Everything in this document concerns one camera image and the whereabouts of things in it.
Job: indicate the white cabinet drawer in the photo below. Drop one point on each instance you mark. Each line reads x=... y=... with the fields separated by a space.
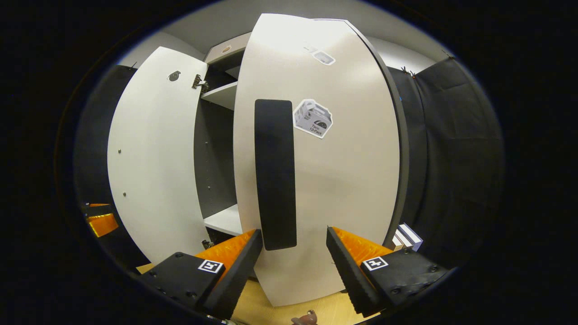
x=237 y=45

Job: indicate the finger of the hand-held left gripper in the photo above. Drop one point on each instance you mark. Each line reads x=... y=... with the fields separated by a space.
x=103 y=224
x=97 y=210

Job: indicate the white cabinet shelf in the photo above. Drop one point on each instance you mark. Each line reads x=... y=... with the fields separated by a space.
x=226 y=221
x=223 y=95

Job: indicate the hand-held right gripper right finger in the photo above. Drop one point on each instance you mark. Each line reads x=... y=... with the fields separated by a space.
x=347 y=271

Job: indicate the white cabinet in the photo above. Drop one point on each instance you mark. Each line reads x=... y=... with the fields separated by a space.
x=212 y=158

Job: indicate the small white box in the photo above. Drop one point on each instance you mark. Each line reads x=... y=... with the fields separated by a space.
x=408 y=237

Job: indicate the metal door hinge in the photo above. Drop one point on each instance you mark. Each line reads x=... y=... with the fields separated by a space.
x=207 y=244
x=198 y=82

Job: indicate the black backdrop cloth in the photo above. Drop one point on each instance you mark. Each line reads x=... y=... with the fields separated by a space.
x=451 y=158
x=95 y=149

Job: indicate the white cabinet door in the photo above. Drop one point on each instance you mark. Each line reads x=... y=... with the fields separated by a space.
x=352 y=189
x=153 y=158

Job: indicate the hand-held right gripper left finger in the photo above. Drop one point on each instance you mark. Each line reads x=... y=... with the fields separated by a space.
x=239 y=273

